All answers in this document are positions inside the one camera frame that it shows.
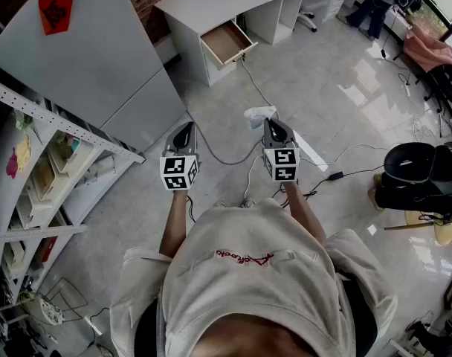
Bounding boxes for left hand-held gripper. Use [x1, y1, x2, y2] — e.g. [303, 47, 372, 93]
[159, 121, 201, 192]

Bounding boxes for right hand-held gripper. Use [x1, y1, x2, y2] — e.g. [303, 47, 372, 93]
[262, 118, 302, 183]

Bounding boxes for white item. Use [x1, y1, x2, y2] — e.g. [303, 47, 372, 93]
[244, 106, 279, 131]

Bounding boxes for wooden desk drawer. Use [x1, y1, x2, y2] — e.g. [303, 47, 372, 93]
[200, 19, 259, 67]

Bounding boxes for person's right forearm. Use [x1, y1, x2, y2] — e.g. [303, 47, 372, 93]
[282, 180, 328, 245]

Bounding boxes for person's left forearm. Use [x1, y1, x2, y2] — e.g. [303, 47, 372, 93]
[158, 190, 190, 258]

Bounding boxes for person's shoes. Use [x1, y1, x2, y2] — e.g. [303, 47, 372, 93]
[212, 196, 257, 210]

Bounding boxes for beige plastic basket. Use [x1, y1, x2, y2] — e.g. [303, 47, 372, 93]
[46, 131, 94, 175]

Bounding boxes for grey refrigerator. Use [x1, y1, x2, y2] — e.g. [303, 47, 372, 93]
[0, 0, 188, 154]

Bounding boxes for person's beige shirt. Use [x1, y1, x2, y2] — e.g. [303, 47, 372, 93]
[109, 197, 398, 357]

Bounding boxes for white office chair base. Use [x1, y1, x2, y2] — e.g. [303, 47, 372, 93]
[295, 10, 319, 33]

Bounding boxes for white plastic basket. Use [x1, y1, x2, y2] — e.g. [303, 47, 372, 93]
[15, 190, 64, 231]

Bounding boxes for yellow toy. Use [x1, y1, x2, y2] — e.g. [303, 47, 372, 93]
[15, 135, 32, 173]

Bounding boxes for green plant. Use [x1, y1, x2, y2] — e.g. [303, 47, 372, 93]
[13, 110, 36, 132]

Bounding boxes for red box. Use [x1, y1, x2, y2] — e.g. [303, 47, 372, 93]
[41, 236, 59, 264]

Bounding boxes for pink toy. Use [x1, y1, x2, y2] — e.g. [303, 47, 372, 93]
[5, 147, 19, 180]

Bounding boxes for round wooden stool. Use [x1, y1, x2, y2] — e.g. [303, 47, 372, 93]
[383, 209, 452, 247]

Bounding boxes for white metal shelf unit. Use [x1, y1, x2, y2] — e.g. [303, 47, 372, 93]
[0, 75, 146, 314]

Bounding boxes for pink cloth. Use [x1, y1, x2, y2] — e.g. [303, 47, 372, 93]
[403, 23, 452, 73]

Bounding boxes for black office chair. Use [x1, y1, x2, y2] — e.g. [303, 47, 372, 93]
[414, 45, 452, 114]

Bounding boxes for red paper decoration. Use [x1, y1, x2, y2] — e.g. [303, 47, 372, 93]
[38, 0, 75, 36]

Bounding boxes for white patterned round object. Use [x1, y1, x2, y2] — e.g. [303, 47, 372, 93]
[35, 295, 66, 327]

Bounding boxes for white floor cable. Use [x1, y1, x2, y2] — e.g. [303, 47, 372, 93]
[243, 141, 398, 200]

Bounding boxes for grey floor cable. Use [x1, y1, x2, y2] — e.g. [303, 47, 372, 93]
[193, 58, 268, 165]

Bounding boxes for black wire frame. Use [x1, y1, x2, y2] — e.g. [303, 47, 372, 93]
[42, 277, 90, 322]

